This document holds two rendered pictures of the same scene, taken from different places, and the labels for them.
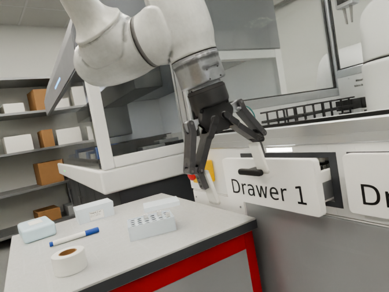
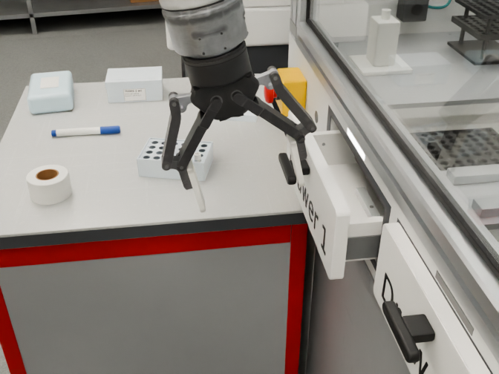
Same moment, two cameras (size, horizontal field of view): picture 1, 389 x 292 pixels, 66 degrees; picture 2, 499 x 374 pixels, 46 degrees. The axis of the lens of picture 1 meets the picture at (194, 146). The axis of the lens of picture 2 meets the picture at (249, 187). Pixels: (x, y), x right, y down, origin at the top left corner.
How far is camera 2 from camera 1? 0.44 m
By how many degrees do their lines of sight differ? 35
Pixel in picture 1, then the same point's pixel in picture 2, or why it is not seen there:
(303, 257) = (344, 293)
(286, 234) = not seen: hidden behind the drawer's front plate
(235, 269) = (265, 260)
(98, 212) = (137, 91)
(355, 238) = (379, 319)
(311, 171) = (333, 224)
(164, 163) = (283, 17)
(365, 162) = (394, 253)
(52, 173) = not seen: outside the picture
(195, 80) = (183, 50)
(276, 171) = (316, 188)
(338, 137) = (396, 193)
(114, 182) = not seen: hidden behind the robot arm
